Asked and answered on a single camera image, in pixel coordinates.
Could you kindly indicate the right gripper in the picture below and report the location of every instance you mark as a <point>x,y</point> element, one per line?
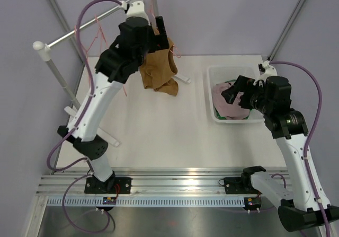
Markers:
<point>231,94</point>

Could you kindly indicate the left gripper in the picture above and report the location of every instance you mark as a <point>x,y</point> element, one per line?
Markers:
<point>158,41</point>

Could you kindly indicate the green tank top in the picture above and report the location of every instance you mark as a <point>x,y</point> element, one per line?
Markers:
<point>225,111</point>

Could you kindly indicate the pink hanger of mauve top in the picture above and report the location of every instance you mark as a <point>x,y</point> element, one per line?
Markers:
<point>101,35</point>

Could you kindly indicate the pink hanger of green top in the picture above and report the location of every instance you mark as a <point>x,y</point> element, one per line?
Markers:
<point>84,46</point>

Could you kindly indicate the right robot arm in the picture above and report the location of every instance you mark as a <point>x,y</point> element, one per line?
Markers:
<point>306,205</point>

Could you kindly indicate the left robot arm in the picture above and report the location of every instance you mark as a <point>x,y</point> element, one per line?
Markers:
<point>122,59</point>

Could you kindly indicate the pink hanger of brown top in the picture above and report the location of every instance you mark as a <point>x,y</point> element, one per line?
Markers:
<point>174,50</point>

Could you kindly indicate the brown tank top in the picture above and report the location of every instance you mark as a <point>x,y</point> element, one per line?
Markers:
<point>158,70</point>

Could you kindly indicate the white plastic basket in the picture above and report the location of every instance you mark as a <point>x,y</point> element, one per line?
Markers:
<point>221,74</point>

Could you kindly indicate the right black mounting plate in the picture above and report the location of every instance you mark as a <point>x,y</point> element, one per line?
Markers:
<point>234,186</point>

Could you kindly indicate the black mounting plate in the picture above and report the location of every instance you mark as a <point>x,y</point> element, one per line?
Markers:
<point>116,185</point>
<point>234,186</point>

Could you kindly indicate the clothes rack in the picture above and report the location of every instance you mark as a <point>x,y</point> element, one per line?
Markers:
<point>44,52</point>

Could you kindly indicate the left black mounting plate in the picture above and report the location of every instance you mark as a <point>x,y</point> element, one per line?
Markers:
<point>116,185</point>

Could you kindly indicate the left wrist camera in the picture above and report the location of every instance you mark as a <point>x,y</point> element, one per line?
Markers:
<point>135,8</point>

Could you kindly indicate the left frame post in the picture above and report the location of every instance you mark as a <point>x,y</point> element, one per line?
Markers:
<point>61,20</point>

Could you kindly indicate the frame post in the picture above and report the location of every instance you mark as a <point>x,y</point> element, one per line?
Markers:
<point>61,20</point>
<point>287,29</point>

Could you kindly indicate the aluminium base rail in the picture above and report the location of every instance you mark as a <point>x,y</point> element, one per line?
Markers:
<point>151,181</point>

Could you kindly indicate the right frame post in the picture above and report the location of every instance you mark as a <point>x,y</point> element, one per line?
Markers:
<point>287,29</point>

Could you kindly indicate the white slotted cable duct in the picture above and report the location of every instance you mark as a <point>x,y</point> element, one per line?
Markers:
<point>124,201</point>

